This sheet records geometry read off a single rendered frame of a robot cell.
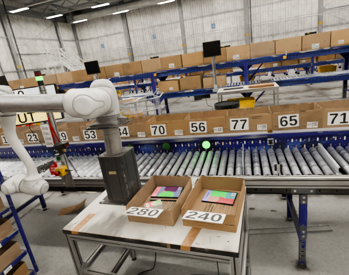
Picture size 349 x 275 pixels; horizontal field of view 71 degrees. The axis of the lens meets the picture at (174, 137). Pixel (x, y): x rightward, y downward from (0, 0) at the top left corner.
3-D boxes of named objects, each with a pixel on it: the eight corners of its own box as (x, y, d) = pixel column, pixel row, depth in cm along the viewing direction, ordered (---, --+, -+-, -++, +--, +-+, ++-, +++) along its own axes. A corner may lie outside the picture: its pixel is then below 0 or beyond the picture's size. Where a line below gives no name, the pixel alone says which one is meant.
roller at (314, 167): (316, 181, 162) (316, 174, 161) (299, 151, 209) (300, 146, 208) (324, 181, 161) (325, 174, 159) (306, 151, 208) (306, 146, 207)
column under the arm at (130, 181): (133, 206, 155) (122, 159, 146) (99, 203, 164) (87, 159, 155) (149, 185, 178) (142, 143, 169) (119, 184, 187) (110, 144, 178)
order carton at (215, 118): (185, 136, 237) (183, 119, 232) (191, 127, 264) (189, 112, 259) (226, 134, 226) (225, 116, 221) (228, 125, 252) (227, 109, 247)
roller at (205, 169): (199, 181, 184) (199, 175, 183) (208, 154, 232) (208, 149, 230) (206, 181, 183) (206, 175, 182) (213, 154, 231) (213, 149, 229)
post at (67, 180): (63, 187, 217) (32, 87, 191) (66, 184, 222) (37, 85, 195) (75, 187, 214) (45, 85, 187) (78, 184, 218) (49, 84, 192)
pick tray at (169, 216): (128, 221, 141) (124, 206, 138) (155, 187, 175) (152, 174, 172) (173, 226, 131) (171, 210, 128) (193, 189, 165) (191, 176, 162)
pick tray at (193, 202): (182, 225, 131) (179, 209, 128) (201, 189, 164) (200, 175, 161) (236, 233, 119) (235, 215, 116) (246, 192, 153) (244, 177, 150)
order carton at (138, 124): (113, 140, 259) (110, 125, 254) (125, 131, 286) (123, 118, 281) (148, 138, 248) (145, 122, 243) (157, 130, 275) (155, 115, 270)
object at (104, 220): (63, 233, 144) (61, 229, 143) (116, 184, 195) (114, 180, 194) (238, 258, 109) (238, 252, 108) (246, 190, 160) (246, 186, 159)
